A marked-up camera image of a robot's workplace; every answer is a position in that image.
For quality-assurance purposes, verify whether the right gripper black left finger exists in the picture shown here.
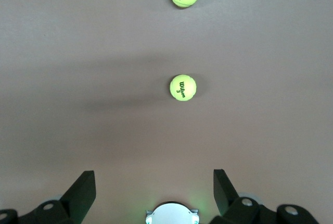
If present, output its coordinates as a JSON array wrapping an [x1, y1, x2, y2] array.
[[0, 170, 96, 224]]

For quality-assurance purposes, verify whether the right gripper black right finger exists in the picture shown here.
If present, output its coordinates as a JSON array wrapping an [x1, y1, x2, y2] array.
[[209, 169, 319, 224]]

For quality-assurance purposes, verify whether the brown table mat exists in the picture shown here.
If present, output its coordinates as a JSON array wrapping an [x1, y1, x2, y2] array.
[[0, 0, 333, 224]]

